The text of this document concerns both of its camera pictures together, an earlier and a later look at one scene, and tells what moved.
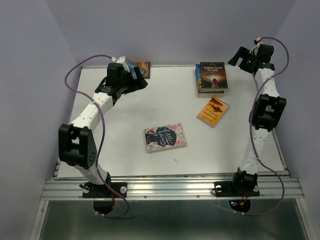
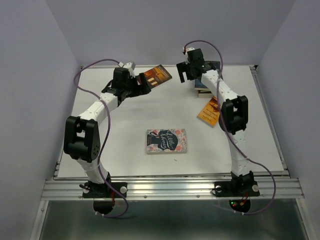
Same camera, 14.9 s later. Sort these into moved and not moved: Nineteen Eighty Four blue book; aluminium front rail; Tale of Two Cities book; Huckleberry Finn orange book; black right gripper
Moved: Tale of Two Cities book; black right gripper; Nineteen Eighty Four blue book
Not moved: Huckleberry Finn orange book; aluminium front rail
